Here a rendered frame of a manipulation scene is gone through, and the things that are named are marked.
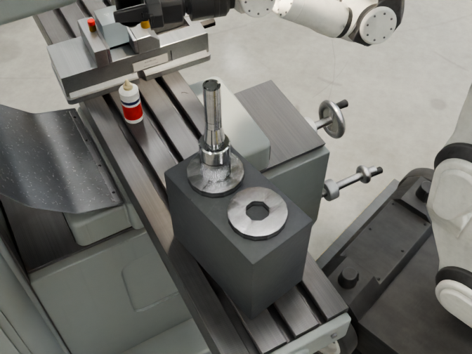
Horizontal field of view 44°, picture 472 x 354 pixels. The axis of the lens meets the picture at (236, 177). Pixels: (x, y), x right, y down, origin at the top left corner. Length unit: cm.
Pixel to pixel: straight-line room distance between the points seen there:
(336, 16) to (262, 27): 191
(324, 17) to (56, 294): 85
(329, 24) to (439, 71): 183
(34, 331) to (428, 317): 92
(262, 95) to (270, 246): 82
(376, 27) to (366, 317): 68
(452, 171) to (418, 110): 164
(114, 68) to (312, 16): 45
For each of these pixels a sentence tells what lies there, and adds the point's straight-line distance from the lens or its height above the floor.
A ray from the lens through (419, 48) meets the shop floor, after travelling 309.
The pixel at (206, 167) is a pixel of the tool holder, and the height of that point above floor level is 120.
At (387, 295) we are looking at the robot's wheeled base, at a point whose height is 57.
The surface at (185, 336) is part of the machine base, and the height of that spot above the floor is 20.
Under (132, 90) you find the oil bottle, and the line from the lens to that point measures 121.
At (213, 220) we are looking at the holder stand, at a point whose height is 115.
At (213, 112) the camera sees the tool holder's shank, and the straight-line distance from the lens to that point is 79.
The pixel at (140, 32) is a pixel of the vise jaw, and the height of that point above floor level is 108.
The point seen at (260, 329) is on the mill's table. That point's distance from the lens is 98.
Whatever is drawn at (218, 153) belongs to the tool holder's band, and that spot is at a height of 123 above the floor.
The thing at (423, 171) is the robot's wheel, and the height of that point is 59.
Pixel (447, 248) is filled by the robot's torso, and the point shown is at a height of 78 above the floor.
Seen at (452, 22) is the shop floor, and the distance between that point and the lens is 332.
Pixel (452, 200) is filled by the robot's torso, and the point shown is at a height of 98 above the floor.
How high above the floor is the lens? 187
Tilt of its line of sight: 52 degrees down
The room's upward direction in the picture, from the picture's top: straight up
